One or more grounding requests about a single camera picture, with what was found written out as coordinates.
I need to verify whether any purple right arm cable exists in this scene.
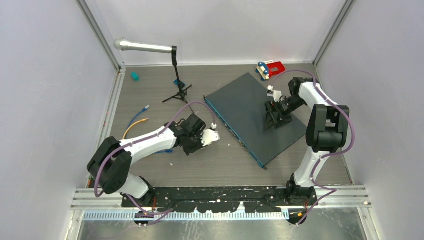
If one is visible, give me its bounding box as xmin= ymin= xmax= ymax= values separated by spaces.
xmin=271 ymin=69 xmax=356 ymax=226

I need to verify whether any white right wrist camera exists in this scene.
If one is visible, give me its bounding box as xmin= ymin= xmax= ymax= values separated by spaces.
xmin=266 ymin=85 xmax=283 ymax=103

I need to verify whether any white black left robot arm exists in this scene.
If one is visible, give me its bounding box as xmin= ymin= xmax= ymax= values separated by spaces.
xmin=87 ymin=113 xmax=217 ymax=207

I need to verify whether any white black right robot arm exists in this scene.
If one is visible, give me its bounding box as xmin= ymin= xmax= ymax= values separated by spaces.
xmin=264 ymin=77 xmax=350 ymax=205

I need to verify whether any blue ethernet cable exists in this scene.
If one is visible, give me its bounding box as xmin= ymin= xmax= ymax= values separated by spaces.
xmin=127 ymin=105 xmax=175 ymax=155

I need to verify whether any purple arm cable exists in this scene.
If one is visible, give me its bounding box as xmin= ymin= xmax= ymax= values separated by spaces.
xmin=94 ymin=101 xmax=218 ymax=226
xmin=271 ymin=69 xmax=356 ymax=226

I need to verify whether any teal toy block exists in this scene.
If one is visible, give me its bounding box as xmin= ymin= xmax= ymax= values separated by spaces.
xmin=130 ymin=72 xmax=140 ymax=81

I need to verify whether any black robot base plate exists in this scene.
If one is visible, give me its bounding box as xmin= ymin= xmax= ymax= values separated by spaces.
xmin=122 ymin=186 xmax=318 ymax=214

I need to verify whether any aluminium frame rail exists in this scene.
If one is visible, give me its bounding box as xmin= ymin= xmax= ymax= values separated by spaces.
xmin=70 ymin=185 xmax=373 ymax=211

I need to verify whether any dark grey network switch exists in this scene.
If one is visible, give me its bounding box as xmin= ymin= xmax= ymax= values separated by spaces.
xmin=204 ymin=73 xmax=307 ymax=169

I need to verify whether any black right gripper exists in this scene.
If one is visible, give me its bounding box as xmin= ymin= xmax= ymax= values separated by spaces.
xmin=264 ymin=95 xmax=306 ymax=131

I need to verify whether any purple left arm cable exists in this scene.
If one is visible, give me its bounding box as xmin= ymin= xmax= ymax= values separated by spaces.
xmin=94 ymin=101 xmax=218 ymax=226

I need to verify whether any red blue toy truck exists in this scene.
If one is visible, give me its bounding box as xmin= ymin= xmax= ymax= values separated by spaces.
xmin=255 ymin=60 xmax=286 ymax=81

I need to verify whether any yellow ethernet cable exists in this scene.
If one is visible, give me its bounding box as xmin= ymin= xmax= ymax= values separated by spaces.
xmin=123 ymin=118 xmax=150 ymax=140

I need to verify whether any black microphone tripod stand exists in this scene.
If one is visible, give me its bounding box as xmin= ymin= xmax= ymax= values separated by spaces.
xmin=162 ymin=45 xmax=192 ymax=104

